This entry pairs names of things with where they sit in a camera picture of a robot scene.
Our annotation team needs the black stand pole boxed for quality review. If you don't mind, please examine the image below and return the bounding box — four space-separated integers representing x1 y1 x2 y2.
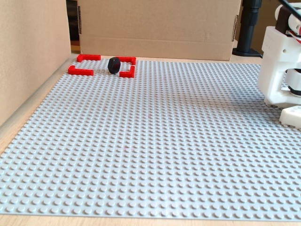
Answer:
232 0 264 59

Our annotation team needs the dark hexagonal Lego piece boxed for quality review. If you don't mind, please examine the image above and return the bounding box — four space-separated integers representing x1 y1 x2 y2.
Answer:
107 56 121 76

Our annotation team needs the wide cardboard box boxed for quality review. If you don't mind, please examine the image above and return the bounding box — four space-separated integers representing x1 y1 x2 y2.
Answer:
77 0 243 62

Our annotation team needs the grey studded Lego baseplate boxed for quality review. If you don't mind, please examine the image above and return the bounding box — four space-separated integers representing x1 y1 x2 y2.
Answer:
0 57 301 218

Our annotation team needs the red L-shaped Lego beam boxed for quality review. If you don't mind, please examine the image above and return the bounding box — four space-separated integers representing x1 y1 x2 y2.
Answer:
119 65 136 79
117 56 137 66
77 54 102 63
67 65 95 77

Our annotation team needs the tall cardboard panel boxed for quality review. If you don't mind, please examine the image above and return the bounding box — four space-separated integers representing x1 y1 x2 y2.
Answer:
0 0 72 128

